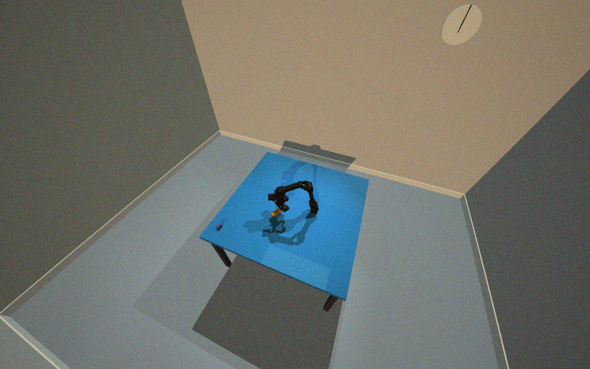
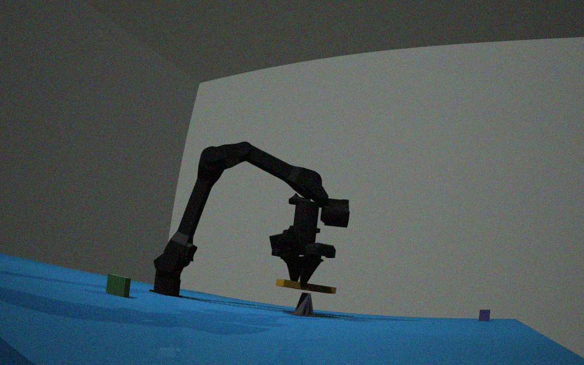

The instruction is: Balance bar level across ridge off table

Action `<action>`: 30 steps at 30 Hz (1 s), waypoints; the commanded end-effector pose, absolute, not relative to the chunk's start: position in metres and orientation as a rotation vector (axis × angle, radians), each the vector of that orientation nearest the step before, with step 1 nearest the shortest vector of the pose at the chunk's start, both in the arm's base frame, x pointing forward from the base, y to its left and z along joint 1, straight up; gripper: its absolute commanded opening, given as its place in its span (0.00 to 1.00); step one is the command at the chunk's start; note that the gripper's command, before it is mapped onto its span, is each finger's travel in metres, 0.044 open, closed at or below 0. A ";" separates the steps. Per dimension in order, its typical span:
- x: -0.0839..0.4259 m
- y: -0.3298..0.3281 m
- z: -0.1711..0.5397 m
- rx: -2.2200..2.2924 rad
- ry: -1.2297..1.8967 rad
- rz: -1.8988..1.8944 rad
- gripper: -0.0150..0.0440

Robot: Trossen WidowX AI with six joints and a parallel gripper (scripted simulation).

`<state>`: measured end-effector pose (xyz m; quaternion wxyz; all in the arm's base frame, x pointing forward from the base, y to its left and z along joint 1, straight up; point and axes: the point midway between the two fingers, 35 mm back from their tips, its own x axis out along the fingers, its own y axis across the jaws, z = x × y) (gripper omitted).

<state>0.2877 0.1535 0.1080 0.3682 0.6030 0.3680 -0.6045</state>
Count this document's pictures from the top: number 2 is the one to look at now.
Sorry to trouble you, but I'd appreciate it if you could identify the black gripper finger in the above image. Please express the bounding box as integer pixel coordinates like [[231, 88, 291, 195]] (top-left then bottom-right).
[[280, 257, 301, 282], [297, 257, 323, 286]]

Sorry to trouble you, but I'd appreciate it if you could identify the yellow bar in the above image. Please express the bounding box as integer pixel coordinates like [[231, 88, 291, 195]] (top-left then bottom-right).
[[276, 279, 337, 294]]

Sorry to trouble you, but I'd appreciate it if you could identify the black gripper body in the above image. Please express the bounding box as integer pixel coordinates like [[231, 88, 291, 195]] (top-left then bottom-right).
[[272, 221, 336, 259]]

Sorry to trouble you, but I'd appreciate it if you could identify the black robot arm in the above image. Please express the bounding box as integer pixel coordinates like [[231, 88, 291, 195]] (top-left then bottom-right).
[[149, 141, 350, 298]]

